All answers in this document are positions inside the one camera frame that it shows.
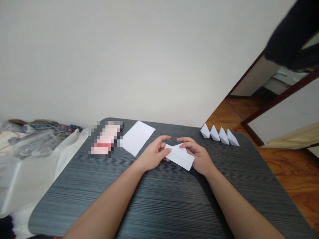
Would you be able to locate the dark brown door frame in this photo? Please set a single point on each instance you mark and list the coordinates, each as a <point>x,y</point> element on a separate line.
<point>274,99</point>

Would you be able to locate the clear plastic bag of clothes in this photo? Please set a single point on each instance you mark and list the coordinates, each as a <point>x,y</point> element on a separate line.
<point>32,137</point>

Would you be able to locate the folded white paper triangle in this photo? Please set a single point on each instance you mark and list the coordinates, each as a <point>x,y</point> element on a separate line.
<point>204,131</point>
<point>214,134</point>
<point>233,139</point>
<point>223,136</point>

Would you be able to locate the white plastic bag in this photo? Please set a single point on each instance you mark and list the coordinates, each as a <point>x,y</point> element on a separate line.
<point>35,174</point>

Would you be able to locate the cream wooden door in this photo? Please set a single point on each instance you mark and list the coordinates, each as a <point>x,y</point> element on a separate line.
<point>291,139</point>

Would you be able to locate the person's right hand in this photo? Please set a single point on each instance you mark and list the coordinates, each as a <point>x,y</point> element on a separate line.
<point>199,156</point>

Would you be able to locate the person's left hand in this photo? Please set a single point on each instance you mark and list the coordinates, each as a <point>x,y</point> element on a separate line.
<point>152,154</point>

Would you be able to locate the hanging dark garment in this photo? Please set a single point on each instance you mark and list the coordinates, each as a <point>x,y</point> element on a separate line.
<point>291,32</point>

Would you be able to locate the flat white paper sheet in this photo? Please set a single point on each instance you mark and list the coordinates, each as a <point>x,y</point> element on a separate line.
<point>138,138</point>

